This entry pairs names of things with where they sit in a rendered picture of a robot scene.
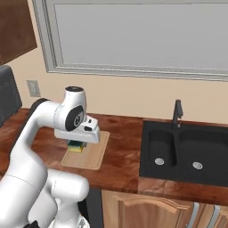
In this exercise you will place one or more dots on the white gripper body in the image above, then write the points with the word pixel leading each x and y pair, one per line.
pixel 77 136

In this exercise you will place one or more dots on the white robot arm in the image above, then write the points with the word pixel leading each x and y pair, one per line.
pixel 26 166

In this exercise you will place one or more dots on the green and yellow sponge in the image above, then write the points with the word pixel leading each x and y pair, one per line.
pixel 76 147

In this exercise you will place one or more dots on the light wooden cutting board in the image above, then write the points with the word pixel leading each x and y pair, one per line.
pixel 92 154

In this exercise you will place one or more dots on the black dishwasher front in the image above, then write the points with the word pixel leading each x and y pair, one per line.
pixel 94 207

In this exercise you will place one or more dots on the black appliance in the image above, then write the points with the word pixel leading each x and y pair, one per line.
pixel 8 95

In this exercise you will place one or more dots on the silver sink drain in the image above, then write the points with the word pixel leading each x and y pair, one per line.
pixel 197 165
pixel 159 161

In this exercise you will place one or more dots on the wooden cupboard door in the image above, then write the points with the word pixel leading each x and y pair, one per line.
pixel 142 212
pixel 224 218

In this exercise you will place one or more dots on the black tap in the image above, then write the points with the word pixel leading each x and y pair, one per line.
pixel 177 111

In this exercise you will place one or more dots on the grey framed window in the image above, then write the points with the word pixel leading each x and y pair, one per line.
pixel 139 32

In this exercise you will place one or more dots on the black double sink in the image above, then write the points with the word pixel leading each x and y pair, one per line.
pixel 205 148

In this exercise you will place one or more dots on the grey wall socket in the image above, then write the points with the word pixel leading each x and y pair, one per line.
pixel 33 88

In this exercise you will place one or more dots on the brown wall cupboard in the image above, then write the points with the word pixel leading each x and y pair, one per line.
pixel 14 26

